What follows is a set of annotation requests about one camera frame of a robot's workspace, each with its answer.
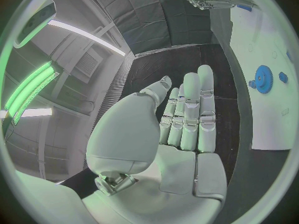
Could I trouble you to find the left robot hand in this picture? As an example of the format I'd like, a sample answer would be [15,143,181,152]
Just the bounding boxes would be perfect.
[81,65,228,224]

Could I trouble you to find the white task board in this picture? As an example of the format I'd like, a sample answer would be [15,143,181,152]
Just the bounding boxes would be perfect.
[229,3,298,151]

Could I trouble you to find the blue block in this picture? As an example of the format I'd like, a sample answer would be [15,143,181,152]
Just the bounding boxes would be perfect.
[236,3,253,12]

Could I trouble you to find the blue gear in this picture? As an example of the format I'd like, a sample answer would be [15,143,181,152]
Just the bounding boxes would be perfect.
[254,65,274,95]

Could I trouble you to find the glowing light bar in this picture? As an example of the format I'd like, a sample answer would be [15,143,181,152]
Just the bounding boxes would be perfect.
[3,60,61,126]

